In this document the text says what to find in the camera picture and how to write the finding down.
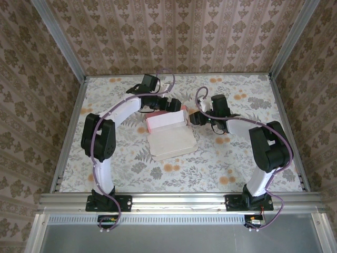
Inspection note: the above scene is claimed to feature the pink paper box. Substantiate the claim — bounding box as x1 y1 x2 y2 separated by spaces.
144 105 197 161

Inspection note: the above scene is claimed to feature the floral tablecloth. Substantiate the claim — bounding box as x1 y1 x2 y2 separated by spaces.
59 75 303 193

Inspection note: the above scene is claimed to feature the grey metal panel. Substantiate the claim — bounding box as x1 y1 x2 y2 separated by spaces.
39 213 324 253

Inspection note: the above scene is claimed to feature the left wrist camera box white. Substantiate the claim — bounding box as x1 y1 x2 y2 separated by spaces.
157 83 172 97

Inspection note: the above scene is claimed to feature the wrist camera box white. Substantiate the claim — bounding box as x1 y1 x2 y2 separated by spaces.
157 83 172 97
197 98 212 112

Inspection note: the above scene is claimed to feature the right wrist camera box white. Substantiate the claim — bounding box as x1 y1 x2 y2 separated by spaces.
197 98 212 112

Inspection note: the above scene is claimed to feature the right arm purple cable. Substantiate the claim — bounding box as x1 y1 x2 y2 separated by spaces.
196 86 293 233

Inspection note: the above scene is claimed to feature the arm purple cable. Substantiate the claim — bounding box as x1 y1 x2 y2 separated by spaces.
196 86 293 233
91 69 176 234

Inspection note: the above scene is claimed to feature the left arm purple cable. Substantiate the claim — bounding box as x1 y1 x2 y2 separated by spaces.
91 69 176 234

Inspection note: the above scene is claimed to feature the aluminium table side rail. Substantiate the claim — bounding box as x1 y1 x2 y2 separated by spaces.
49 77 87 194
268 75 311 192

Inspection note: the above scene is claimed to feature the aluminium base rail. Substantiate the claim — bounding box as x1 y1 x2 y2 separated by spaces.
36 191 325 215

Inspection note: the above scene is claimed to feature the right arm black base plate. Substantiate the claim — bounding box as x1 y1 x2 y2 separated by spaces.
225 194 274 213

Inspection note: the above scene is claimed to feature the aluminium corner post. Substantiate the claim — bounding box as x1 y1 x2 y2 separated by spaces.
268 0 321 80
30 0 87 81

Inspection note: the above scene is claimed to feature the slotted grey cable duct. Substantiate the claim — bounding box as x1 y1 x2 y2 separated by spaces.
48 215 247 225

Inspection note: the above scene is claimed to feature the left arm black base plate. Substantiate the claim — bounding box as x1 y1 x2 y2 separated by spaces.
86 194 133 213

